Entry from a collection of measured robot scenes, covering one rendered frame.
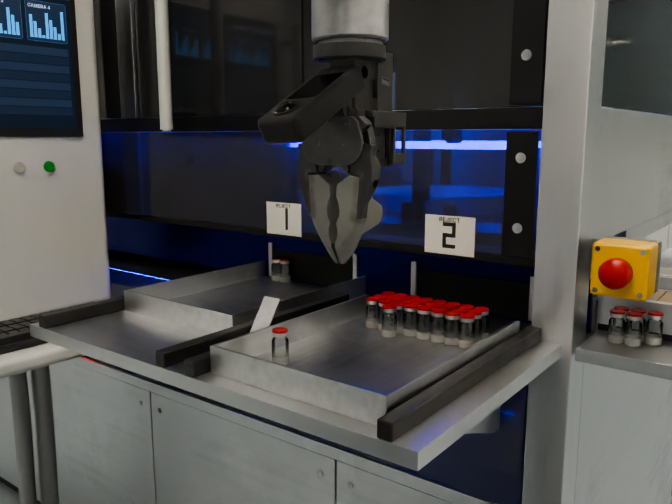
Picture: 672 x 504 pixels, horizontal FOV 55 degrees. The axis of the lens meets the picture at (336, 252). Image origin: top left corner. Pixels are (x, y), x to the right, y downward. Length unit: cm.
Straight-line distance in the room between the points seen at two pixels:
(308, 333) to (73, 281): 69
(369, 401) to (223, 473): 87
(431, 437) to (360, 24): 40
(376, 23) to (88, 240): 101
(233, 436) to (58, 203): 61
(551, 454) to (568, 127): 47
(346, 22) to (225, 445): 105
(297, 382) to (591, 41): 57
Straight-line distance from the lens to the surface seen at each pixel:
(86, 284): 153
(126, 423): 175
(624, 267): 90
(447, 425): 70
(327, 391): 71
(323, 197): 65
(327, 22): 64
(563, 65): 95
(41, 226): 146
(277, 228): 122
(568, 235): 95
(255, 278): 135
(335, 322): 101
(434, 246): 103
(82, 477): 201
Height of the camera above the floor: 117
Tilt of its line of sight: 10 degrees down
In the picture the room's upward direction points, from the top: straight up
